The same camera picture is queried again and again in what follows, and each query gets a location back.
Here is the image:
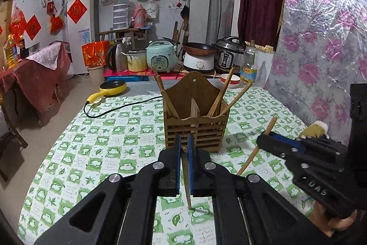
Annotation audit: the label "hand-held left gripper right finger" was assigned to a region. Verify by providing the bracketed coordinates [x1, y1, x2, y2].
[188, 135, 333, 245]

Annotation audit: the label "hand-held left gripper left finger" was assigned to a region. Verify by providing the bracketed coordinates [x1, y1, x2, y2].
[34, 134, 182, 245]

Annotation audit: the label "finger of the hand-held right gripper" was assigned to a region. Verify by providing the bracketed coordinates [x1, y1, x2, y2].
[269, 132, 303, 147]
[256, 134, 309, 161]

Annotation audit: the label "wooden chopstick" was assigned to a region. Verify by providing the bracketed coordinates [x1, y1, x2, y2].
[212, 76, 231, 117]
[182, 147, 193, 209]
[221, 83, 253, 117]
[236, 117, 277, 176]
[155, 76, 181, 119]
[208, 67, 235, 117]
[152, 67, 174, 119]

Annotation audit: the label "wooden chopstick holder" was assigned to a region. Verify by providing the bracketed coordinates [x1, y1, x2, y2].
[163, 71, 230, 153]

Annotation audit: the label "person's right hand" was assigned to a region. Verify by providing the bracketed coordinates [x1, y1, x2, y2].
[311, 200, 359, 237]

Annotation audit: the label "small white stick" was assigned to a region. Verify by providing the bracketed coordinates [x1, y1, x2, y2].
[189, 206, 213, 215]

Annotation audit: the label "green white checkered tablecloth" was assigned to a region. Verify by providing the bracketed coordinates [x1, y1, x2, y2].
[18, 86, 316, 245]

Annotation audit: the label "clear plastic oil bottle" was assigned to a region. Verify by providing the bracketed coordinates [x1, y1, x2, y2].
[240, 41, 258, 83]

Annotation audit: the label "red and white bowl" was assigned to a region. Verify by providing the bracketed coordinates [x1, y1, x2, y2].
[220, 73, 241, 85]

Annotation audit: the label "black pressure cooker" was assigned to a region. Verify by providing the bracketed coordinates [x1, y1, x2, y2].
[212, 36, 247, 73]

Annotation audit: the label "yellow electric frying pan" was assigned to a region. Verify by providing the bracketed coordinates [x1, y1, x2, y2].
[87, 80, 127, 104]

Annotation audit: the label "white induction cooker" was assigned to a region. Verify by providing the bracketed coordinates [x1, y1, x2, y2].
[183, 52, 215, 72]

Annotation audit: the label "pink and blue low table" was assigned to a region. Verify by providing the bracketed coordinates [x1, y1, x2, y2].
[103, 68, 184, 82]

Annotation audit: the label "mint green rice cooker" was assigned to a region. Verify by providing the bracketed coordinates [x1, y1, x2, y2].
[146, 40, 176, 73]

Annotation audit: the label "yellow pot with lid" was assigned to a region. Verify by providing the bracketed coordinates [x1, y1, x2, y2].
[122, 49, 149, 72]

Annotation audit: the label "dark wok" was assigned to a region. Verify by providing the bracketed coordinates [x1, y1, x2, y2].
[183, 42, 217, 55]

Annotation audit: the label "white plastic bin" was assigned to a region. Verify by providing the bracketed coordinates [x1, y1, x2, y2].
[87, 65, 105, 84]

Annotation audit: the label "steel electric kettle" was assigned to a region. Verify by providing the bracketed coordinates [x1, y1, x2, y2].
[107, 41, 128, 72]

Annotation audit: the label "leaning wooden sticks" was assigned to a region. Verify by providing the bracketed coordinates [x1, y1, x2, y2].
[172, 21, 190, 45]

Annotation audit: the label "orange red gift bag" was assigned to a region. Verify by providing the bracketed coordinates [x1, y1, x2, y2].
[82, 41, 109, 68]

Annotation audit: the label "wooden shelf table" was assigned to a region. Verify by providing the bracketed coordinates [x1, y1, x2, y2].
[99, 27, 151, 50]

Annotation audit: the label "pink thermos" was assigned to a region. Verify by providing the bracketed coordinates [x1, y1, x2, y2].
[133, 4, 147, 28]

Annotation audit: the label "white tote bag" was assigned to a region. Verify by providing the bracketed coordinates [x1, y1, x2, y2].
[144, 2, 159, 19]

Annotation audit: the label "clear plastic drawer tower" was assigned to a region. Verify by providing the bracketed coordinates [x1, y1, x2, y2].
[112, 0, 129, 30]

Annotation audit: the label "white fridge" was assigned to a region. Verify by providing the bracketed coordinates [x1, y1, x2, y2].
[67, 0, 101, 75]

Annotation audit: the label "table with red cloth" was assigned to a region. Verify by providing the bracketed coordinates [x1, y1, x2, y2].
[0, 42, 72, 126]

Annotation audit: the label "wooden chair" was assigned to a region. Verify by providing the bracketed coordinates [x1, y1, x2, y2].
[0, 84, 29, 182]

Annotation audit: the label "pale pink patterned cloth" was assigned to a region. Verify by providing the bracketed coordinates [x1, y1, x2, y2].
[27, 42, 62, 70]

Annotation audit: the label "red diamond paper on fridge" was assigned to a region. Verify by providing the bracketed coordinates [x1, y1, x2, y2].
[67, 0, 86, 24]

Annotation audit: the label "red hanging bag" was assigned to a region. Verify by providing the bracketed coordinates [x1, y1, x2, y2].
[50, 15, 65, 34]

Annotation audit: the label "dark sauce bottle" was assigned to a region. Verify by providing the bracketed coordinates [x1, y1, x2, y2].
[18, 35, 29, 59]

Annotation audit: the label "yellow cooking oil jug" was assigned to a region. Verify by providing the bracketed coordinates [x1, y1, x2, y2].
[3, 34, 18, 69]

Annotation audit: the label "brown wooden door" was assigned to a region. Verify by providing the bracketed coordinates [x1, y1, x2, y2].
[0, 0, 13, 39]

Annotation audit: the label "black power cable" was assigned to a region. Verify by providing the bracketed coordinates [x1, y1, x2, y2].
[84, 94, 164, 118]

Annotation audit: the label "floral foil wall sheet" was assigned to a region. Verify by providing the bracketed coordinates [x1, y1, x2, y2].
[264, 0, 367, 145]

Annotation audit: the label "red diamond wall paper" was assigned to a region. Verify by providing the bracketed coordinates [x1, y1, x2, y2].
[25, 14, 41, 40]

